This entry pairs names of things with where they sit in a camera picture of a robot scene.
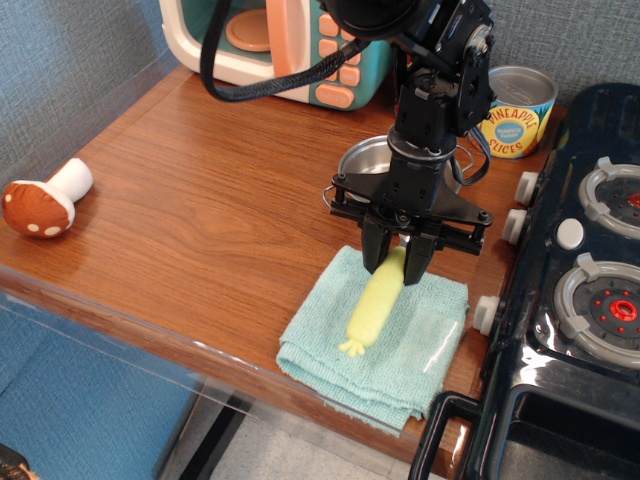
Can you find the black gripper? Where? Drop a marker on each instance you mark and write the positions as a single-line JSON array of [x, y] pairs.
[[411, 199]]

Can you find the spoon with yellow-green handle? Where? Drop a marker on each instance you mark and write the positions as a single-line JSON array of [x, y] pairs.
[[376, 302]]

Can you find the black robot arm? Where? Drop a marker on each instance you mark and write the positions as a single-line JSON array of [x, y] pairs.
[[442, 72]]

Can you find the light blue folded cloth napkin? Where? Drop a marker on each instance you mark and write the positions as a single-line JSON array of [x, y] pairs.
[[399, 376]]

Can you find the small stainless steel pot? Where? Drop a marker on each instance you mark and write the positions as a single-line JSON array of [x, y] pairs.
[[373, 156]]

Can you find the pineapple slices can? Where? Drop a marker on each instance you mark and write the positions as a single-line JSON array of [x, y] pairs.
[[520, 112]]

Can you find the black toy stove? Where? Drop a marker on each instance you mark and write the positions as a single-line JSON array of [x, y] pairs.
[[560, 379]]

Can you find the toy microwave teal and cream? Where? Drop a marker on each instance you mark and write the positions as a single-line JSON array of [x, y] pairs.
[[263, 40]]

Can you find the plush brown mushroom toy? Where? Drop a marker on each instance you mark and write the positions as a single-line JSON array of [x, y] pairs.
[[46, 210]]

